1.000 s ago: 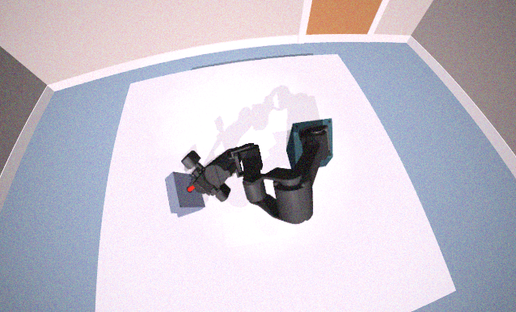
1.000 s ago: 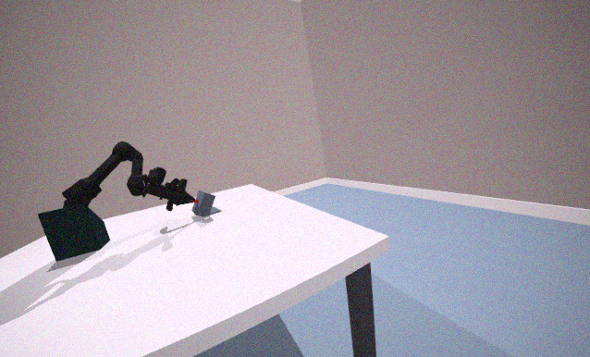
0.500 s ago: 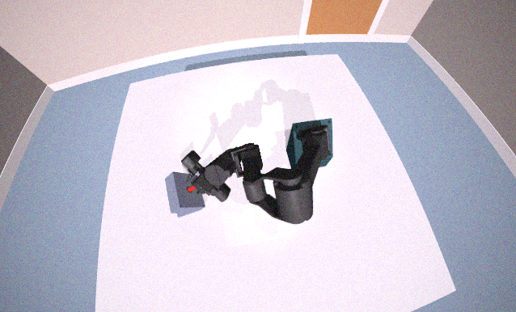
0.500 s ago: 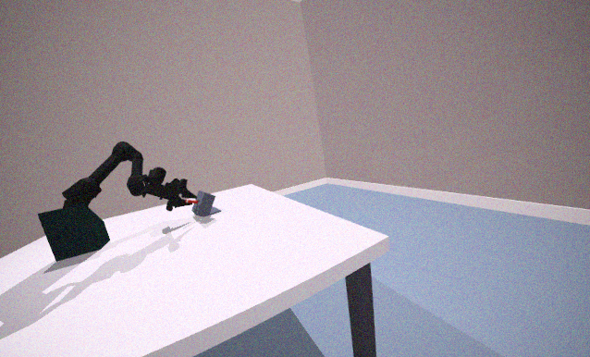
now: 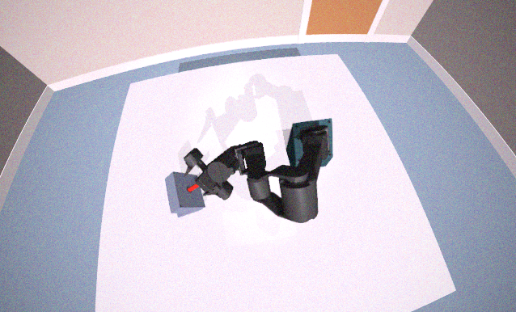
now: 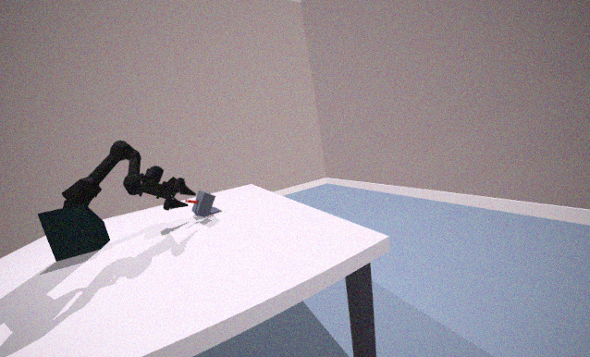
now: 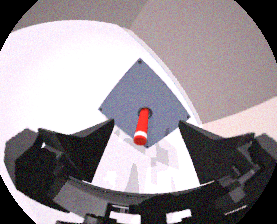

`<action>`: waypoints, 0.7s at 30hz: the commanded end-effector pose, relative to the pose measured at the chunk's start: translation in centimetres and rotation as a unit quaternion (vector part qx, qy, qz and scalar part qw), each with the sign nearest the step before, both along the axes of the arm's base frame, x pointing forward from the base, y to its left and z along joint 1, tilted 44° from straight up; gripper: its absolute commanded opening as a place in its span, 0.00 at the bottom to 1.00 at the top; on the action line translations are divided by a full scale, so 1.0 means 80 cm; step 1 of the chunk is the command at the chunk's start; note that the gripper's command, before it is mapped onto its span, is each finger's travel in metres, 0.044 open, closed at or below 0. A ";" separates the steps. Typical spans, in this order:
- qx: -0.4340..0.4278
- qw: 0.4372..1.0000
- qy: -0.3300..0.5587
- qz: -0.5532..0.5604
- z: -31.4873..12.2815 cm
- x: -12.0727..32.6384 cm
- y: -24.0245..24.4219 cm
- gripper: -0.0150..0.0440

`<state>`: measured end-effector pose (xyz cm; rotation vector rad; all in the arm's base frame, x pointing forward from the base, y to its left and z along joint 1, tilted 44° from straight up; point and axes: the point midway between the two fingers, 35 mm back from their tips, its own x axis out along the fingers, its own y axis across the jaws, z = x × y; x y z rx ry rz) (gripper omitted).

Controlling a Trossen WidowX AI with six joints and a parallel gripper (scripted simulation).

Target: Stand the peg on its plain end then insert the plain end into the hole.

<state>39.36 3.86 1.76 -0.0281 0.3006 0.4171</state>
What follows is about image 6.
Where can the blue-grey sloped panel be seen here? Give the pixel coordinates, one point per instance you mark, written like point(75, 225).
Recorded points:
point(205, 205)

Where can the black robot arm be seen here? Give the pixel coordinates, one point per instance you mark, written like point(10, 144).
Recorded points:
point(85, 189)

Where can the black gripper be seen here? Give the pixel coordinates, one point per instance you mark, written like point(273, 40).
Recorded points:
point(166, 192)

